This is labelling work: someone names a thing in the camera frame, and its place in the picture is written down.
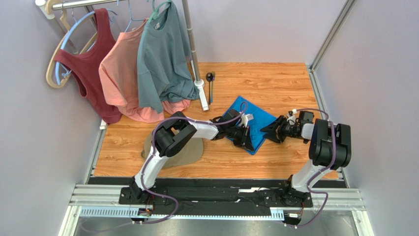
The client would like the aluminium frame rail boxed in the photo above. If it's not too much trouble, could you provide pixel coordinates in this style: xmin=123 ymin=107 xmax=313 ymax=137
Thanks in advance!
xmin=59 ymin=184 xmax=374 ymax=236

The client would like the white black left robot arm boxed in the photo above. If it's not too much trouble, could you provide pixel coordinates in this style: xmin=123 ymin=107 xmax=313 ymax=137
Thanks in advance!
xmin=129 ymin=109 xmax=255 ymax=195

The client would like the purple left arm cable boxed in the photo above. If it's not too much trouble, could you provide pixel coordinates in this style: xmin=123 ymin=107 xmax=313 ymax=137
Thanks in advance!
xmin=136 ymin=101 xmax=249 ymax=225

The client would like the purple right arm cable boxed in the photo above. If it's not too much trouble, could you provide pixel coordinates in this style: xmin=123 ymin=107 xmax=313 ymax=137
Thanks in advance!
xmin=283 ymin=108 xmax=337 ymax=229

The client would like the metal clothes rack pole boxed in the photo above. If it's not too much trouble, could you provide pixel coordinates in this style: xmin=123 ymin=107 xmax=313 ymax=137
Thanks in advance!
xmin=35 ymin=0 xmax=203 ymax=84

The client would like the wooden clothes hanger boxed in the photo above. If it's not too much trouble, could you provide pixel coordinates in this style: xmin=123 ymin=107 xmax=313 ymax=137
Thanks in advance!
xmin=35 ymin=0 xmax=97 ymax=89

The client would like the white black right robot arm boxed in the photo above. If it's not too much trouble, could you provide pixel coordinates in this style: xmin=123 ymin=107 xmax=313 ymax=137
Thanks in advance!
xmin=261 ymin=109 xmax=352 ymax=193

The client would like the teal clothes hanger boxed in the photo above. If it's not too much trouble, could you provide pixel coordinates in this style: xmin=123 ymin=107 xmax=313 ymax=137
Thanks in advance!
xmin=148 ymin=0 xmax=172 ymax=22

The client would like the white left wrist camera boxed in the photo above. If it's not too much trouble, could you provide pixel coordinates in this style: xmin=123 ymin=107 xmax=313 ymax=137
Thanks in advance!
xmin=238 ymin=114 xmax=254 ymax=127

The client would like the teal t-shirt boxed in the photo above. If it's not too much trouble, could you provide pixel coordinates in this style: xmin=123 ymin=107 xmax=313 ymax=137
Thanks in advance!
xmin=137 ymin=0 xmax=200 ymax=113

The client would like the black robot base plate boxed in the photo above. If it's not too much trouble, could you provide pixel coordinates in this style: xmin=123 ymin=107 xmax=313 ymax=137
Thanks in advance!
xmin=119 ymin=186 xmax=313 ymax=208

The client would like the pink t-shirt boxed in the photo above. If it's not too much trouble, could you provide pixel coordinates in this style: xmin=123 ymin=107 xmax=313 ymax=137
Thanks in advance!
xmin=98 ymin=19 xmax=192 ymax=123

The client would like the blue cloth napkin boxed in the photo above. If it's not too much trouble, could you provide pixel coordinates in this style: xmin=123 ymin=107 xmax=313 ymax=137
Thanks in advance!
xmin=224 ymin=96 xmax=277 ymax=155

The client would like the black spoon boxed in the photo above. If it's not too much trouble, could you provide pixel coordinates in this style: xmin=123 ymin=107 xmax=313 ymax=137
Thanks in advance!
xmin=206 ymin=71 xmax=215 ymax=105

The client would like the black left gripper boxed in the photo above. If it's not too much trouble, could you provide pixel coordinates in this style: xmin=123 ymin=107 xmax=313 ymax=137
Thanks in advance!
xmin=227 ymin=126 xmax=254 ymax=153

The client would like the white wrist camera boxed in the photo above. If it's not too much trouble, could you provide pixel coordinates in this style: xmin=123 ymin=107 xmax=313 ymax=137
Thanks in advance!
xmin=238 ymin=114 xmax=254 ymax=127
xmin=287 ymin=109 xmax=297 ymax=125

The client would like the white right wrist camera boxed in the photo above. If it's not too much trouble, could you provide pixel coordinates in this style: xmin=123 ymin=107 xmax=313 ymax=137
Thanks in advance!
xmin=287 ymin=109 xmax=297 ymax=125

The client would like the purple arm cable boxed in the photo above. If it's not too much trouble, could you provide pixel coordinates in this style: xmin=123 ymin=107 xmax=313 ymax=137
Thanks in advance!
xmin=283 ymin=108 xmax=337 ymax=229
xmin=136 ymin=101 xmax=249 ymax=225

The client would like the maroon tank top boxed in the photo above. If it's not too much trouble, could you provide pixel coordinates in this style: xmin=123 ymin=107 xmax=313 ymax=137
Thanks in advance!
xmin=54 ymin=8 xmax=122 ymax=124

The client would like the light blue clothes hanger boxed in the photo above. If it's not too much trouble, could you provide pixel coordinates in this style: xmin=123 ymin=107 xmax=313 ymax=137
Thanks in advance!
xmin=54 ymin=9 xmax=119 ymax=87

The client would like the white clothes rack foot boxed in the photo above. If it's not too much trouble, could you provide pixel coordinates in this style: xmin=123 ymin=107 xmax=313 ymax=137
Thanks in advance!
xmin=194 ymin=79 xmax=209 ymax=111

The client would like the beige baseball cap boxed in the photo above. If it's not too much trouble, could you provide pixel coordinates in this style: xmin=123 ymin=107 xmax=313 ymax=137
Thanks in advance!
xmin=142 ymin=133 xmax=204 ymax=169

